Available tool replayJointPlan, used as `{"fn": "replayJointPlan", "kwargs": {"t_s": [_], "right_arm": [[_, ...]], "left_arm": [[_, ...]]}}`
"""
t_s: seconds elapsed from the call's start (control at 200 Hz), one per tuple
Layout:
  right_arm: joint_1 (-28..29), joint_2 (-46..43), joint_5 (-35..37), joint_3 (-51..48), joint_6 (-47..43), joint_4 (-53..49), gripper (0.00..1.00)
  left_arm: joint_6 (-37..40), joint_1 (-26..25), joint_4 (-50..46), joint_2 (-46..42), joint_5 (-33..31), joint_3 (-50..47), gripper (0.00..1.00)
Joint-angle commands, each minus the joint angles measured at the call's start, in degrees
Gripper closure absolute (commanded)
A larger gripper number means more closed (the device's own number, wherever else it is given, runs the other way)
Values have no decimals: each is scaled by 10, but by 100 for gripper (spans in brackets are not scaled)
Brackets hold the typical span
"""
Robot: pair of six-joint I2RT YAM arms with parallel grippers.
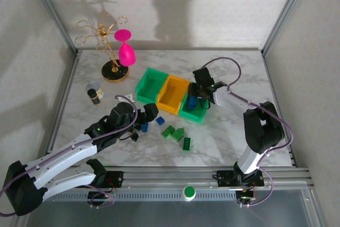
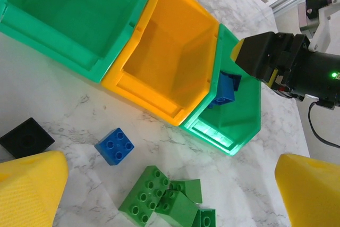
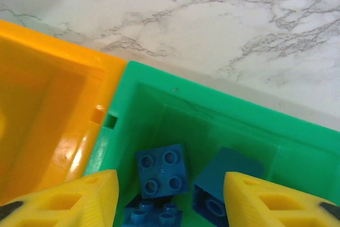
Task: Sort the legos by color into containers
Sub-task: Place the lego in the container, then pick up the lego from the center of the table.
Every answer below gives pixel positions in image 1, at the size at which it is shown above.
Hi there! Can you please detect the green sloped lego brick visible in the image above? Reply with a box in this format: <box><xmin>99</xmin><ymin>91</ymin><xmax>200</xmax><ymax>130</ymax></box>
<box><xmin>171</xmin><ymin>128</ymin><xmax>185</xmax><ymax>142</ymax></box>

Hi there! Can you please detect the green bin beside black bricks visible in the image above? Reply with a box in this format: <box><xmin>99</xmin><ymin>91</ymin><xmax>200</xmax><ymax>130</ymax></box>
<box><xmin>135</xmin><ymin>68</ymin><xmax>170</xmax><ymax>105</ymax></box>

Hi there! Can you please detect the yellow plastic bin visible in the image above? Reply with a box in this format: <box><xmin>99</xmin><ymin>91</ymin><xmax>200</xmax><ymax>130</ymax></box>
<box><xmin>156</xmin><ymin>74</ymin><xmax>192</xmax><ymax>116</ymax></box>

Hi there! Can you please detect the green bin with blue bricks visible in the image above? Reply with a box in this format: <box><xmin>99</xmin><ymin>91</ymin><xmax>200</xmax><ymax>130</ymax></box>
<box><xmin>178</xmin><ymin>82</ymin><xmax>215</xmax><ymax>124</ymax></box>

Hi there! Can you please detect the small black-capped bottle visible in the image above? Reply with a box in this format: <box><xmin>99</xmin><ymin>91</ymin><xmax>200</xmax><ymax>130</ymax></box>
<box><xmin>87</xmin><ymin>88</ymin><xmax>102</xmax><ymax>105</ymax></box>

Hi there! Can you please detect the pink wine glass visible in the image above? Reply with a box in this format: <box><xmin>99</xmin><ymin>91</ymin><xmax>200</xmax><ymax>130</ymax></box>
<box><xmin>114</xmin><ymin>29</ymin><xmax>137</xmax><ymax>68</ymax></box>

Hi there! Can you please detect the green push button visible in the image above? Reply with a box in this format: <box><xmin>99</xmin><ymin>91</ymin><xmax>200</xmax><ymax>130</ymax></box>
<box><xmin>182</xmin><ymin>185</ymin><xmax>197</xmax><ymax>202</ymax></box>

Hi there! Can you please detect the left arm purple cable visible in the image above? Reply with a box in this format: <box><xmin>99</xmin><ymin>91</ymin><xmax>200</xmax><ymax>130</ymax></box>
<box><xmin>0</xmin><ymin>95</ymin><xmax>138</xmax><ymax>217</ymax></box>

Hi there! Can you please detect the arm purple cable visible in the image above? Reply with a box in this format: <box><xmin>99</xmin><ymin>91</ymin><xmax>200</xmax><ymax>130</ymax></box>
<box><xmin>200</xmin><ymin>56</ymin><xmax>295</xmax><ymax>208</ymax></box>
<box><xmin>0</xmin><ymin>95</ymin><xmax>138</xmax><ymax>217</ymax></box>

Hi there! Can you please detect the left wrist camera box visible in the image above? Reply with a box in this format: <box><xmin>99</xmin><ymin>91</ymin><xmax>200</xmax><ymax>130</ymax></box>
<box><xmin>116</xmin><ymin>92</ymin><xmax>138</xmax><ymax>105</ymax></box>

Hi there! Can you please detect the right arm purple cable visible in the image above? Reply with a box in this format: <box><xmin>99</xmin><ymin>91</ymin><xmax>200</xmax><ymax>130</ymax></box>
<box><xmin>200</xmin><ymin>56</ymin><xmax>295</xmax><ymax>208</ymax></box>

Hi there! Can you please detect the gold wire glass rack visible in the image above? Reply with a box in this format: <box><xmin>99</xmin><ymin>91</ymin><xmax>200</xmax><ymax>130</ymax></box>
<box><xmin>74</xmin><ymin>10</ymin><xmax>131</xmax><ymax>83</ymax></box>

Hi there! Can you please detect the aluminium table side rail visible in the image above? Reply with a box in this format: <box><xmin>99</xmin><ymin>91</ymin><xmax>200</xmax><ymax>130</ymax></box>
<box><xmin>261</xmin><ymin>51</ymin><xmax>298</xmax><ymax>166</ymax></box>
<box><xmin>45</xmin><ymin>51</ymin><xmax>82</xmax><ymax>156</ymax></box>

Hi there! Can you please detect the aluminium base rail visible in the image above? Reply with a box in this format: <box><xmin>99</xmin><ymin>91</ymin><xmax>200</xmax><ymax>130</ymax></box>
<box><xmin>23</xmin><ymin>167</ymin><xmax>316</xmax><ymax>192</ymax></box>

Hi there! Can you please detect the slotted grey cable duct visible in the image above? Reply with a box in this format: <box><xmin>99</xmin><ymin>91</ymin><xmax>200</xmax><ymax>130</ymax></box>
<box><xmin>42</xmin><ymin>191</ymin><xmax>239</xmax><ymax>201</ymax></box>

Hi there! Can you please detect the aluminium frame post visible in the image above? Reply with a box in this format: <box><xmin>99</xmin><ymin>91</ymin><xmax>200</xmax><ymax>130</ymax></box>
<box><xmin>261</xmin><ymin>0</ymin><xmax>316</xmax><ymax>55</ymax></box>
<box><xmin>25</xmin><ymin>0</ymin><xmax>80</xmax><ymax>55</ymax></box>

